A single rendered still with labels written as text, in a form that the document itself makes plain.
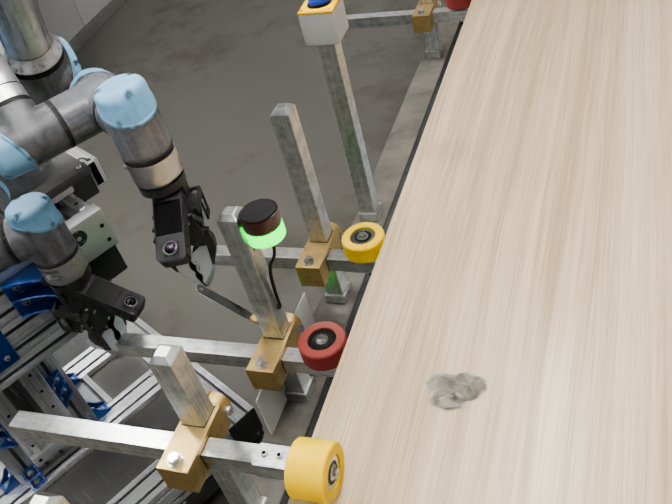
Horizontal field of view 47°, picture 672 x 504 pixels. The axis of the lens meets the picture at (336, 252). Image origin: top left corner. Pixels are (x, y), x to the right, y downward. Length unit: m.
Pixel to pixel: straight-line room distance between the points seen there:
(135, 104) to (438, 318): 0.56
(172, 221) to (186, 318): 1.65
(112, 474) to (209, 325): 0.74
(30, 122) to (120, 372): 1.35
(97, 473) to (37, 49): 1.14
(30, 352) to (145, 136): 0.82
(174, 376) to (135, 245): 2.20
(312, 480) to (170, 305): 1.90
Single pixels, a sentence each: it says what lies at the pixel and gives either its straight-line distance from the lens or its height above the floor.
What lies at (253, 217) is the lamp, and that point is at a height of 1.14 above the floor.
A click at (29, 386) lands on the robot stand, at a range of 1.99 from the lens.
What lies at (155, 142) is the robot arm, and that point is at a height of 1.28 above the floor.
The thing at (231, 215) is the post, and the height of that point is 1.14.
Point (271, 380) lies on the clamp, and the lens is 1.28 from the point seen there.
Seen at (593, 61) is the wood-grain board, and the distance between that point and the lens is 1.82.
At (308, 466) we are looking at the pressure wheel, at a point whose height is 0.98.
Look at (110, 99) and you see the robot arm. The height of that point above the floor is 1.36.
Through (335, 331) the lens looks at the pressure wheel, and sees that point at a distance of 1.24.
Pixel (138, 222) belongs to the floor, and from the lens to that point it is 3.32.
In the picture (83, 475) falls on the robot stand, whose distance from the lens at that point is 2.20.
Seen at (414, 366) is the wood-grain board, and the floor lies 0.90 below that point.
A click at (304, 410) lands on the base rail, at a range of 1.42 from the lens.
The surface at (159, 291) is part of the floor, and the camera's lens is 2.92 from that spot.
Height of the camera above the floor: 1.79
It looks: 40 degrees down
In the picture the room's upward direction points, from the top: 16 degrees counter-clockwise
